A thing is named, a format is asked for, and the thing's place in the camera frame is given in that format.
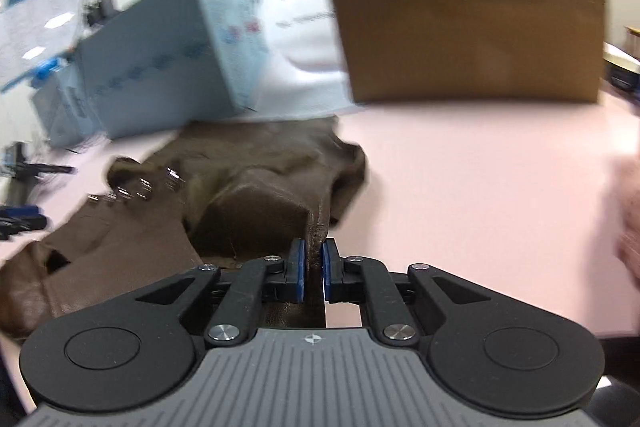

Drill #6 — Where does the small light blue carton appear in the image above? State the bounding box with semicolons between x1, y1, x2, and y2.
30;72;103;148

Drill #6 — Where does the office desk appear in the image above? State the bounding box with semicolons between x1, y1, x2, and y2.
601;41;640;94

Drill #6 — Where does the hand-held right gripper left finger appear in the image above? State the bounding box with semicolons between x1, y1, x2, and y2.
134;238;307;349

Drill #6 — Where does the brown cardboard box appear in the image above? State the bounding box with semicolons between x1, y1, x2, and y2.
312;0;609;106

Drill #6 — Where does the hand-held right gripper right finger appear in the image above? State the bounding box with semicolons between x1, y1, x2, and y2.
321;238;495;349

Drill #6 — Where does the white printed bag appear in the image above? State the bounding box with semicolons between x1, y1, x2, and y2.
252;0;362;120

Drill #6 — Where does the large light blue carton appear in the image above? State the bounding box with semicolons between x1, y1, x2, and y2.
75;0;272;140

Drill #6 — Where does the brown garment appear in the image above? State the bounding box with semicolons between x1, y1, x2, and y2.
0;117;369;344

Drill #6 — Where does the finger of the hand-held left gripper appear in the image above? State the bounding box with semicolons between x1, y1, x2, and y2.
0;204;52;241

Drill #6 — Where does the blue bordered wall poster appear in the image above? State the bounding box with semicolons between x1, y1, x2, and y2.
0;0;87;94

